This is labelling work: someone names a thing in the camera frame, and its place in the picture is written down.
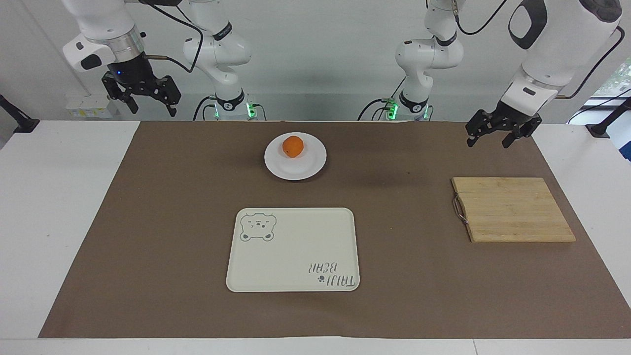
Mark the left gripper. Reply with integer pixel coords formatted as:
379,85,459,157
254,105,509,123
465,103,542,149

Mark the white wall socket strip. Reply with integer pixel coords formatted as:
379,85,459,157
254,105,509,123
65,94,119,119

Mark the orange fruit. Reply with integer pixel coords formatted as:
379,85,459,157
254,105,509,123
282,136,305,159

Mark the wooden cutting board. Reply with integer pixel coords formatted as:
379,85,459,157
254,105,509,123
451,177,577,244

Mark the black cable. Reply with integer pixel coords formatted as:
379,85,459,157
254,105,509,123
567,87,631,125
454,0,509,36
357,76,407,121
142,0,205,74
192,95,217,121
556,26,626,100

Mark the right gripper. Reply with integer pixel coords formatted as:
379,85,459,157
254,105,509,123
102,53,182,118

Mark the black stand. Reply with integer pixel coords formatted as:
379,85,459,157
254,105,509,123
0,94,40,134
586,97,631,139

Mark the white round plate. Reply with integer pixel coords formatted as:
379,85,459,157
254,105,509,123
264,132,327,181

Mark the cream tray with bear print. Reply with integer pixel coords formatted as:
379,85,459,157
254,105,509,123
226,207,361,293

